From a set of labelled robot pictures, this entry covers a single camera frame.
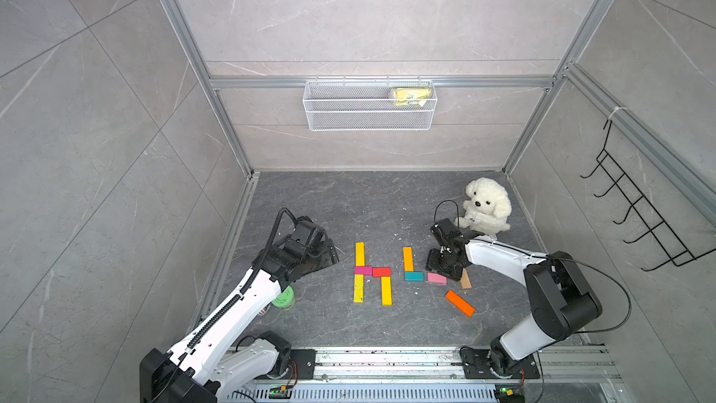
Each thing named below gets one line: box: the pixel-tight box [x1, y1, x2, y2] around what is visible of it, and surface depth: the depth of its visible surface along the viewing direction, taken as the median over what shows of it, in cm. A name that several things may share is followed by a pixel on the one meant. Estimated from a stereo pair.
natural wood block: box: [460, 267, 473, 291], surface depth 89 cm
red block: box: [371, 267, 392, 278], surface depth 93 cm
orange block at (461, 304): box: [444, 289, 476, 319], surface depth 85 cm
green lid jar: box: [272, 285, 295, 308], surface depth 83 cm
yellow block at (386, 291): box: [380, 276, 393, 306], surface depth 87 cm
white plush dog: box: [454, 177, 512, 238], surface depth 91 cm
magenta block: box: [354, 265, 373, 276], surface depth 94 cm
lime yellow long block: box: [353, 274, 365, 303], surface depth 88 cm
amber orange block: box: [402, 246, 415, 273], surface depth 94 cm
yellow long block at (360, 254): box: [355, 242, 366, 267], surface depth 95 cm
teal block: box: [404, 271, 425, 282], surface depth 90 cm
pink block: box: [426, 272, 447, 285], surface depth 89 cm
